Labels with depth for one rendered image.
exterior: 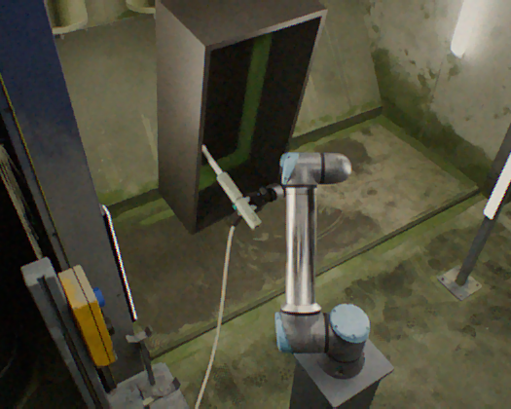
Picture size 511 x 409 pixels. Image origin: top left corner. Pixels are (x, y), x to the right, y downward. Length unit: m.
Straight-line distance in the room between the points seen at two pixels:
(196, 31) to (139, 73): 1.61
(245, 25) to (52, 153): 0.89
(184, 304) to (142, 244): 0.56
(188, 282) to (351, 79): 2.21
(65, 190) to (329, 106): 2.88
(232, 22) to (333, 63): 2.28
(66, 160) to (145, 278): 1.68
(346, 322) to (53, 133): 1.16
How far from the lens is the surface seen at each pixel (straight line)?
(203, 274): 3.09
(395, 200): 3.70
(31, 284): 1.09
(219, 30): 1.95
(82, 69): 3.44
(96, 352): 1.29
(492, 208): 2.87
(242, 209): 2.28
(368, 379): 2.08
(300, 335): 1.85
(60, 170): 1.56
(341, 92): 4.22
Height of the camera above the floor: 2.43
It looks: 44 degrees down
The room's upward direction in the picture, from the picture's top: 1 degrees clockwise
